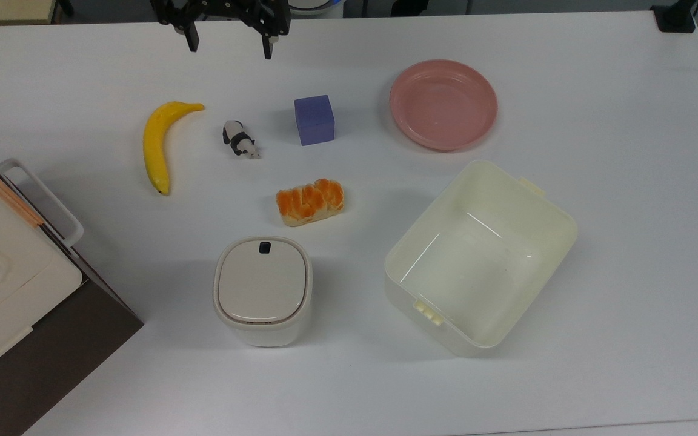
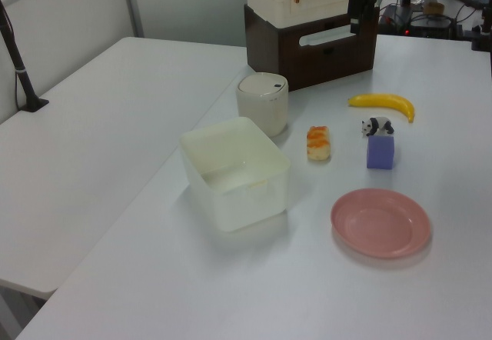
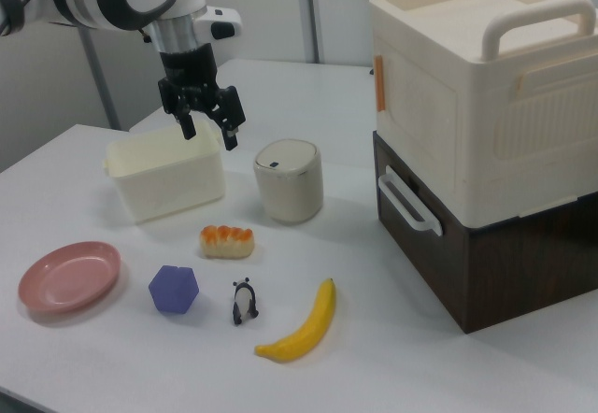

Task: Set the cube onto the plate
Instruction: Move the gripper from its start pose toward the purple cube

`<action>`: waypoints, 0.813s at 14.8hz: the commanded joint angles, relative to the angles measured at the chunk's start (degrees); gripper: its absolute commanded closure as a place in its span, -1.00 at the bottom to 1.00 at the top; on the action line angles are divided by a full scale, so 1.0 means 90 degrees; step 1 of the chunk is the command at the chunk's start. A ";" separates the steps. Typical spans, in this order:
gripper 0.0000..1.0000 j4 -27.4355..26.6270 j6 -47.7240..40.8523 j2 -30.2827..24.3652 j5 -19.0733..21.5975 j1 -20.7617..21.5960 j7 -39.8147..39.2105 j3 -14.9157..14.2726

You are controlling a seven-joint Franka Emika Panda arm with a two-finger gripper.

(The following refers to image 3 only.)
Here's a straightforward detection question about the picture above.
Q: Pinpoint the dark brown drawer cabinet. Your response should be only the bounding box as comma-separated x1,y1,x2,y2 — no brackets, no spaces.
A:
372,130,598,335

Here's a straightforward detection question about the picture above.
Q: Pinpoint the cream plastic basket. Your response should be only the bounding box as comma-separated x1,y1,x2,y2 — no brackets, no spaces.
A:
101,118,226,224

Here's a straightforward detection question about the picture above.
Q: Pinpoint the purple cube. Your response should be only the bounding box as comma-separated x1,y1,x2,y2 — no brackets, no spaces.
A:
148,264,202,316

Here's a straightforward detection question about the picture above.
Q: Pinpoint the toy bread roll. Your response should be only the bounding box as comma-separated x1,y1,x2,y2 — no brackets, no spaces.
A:
198,224,257,261

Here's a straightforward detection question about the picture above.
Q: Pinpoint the orange box latch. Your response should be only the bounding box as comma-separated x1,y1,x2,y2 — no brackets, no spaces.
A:
374,55,389,112

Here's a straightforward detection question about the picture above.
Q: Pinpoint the pink plate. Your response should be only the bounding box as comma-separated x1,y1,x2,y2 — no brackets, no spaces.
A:
18,240,122,314

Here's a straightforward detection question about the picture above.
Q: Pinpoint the cream storage box with handles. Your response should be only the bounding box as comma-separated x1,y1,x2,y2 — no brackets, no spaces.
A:
367,0,598,228

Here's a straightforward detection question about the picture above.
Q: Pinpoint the small beige trash can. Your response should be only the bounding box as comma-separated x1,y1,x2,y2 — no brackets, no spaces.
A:
253,138,324,225

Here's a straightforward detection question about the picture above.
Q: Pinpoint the yellow toy banana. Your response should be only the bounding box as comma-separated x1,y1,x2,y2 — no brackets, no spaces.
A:
253,278,338,363

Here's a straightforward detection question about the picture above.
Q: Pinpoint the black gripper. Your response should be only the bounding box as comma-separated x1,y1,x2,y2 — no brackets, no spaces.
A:
157,42,248,152

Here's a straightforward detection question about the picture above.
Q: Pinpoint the white drawer handle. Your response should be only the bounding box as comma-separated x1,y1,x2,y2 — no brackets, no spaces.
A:
377,165,444,237

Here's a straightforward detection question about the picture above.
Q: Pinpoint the panda figurine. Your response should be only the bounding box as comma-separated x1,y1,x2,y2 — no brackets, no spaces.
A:
231,278,260,326

